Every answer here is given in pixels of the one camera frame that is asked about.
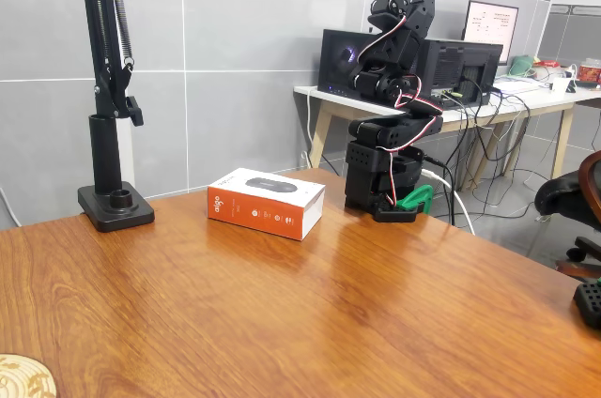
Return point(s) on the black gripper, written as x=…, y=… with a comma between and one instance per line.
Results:
x=419, y=7

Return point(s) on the orange white mouse box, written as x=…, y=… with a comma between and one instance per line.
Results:
x=253, y=215

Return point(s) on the black perforated second arm base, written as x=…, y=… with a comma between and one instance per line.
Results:
x=589, y=304

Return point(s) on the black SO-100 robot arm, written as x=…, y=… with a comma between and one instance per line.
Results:
x=399, y=130

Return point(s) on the small white box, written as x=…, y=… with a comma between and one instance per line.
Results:
x=561, y=85

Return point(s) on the white-screen monitor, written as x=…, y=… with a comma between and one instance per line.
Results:
x=490, y=22

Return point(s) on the black computer case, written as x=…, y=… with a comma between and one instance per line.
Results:
x=446, y=69

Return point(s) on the green cloth bag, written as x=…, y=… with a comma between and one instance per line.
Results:
x=521, y=65

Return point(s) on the white side table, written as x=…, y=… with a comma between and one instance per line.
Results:
x=338, y=100

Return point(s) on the white paper stack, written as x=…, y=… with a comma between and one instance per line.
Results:
x=514, y=82

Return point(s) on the small red packet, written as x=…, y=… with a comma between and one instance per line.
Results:
x=547, y=62

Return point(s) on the red round tin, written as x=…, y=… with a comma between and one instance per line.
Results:
x=589, y=73

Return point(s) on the green table clamp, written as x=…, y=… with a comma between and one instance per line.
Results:
x=418, y=198

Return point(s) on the black office chair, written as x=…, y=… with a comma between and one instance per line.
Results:
x=559, y=196

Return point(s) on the black desk stand base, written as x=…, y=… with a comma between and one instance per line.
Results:
x=117, y=215

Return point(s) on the round wooden coaster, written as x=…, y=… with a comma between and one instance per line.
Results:
x=23, y=379

